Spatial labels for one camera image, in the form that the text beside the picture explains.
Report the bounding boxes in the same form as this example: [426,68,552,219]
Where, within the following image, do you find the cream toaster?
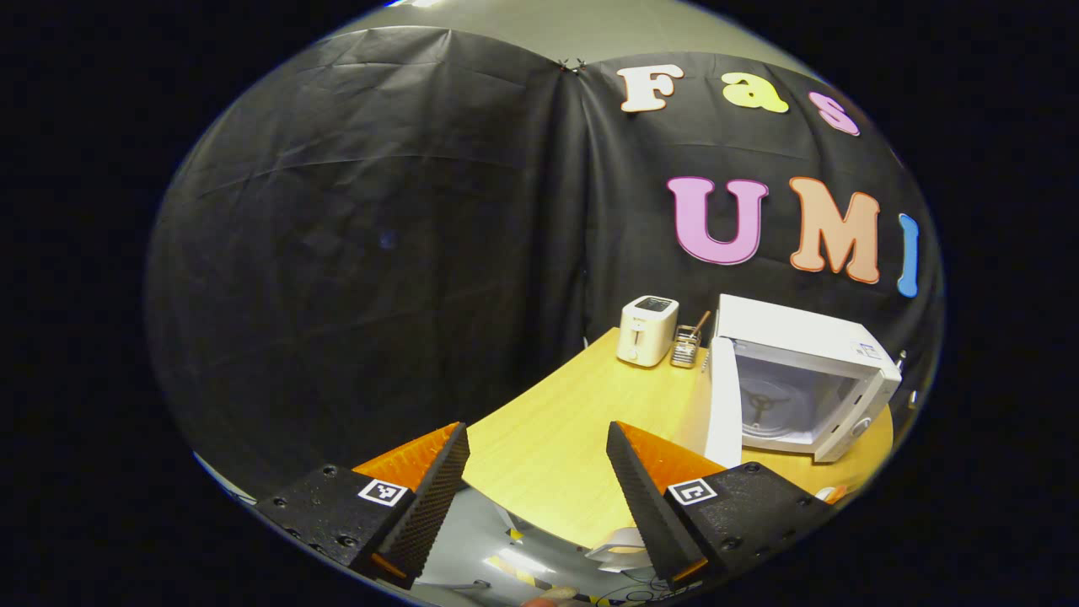
[616,295,680,368]

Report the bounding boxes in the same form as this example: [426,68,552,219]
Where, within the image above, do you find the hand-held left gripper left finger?
[253,422,471,590]

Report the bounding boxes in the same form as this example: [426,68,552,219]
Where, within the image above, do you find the black backdrop cloth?
[145,25,943,498]

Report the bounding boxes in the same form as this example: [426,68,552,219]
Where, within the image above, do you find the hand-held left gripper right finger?
[605,420,835,592]

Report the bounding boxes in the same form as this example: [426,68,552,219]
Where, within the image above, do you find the wire mesh utensil holder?
[670,325,703,369]

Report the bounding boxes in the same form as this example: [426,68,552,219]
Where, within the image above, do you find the black floor cables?
[582,567,675,606]

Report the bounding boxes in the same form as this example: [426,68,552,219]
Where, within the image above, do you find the white microwave oven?
[701,293,903,470]

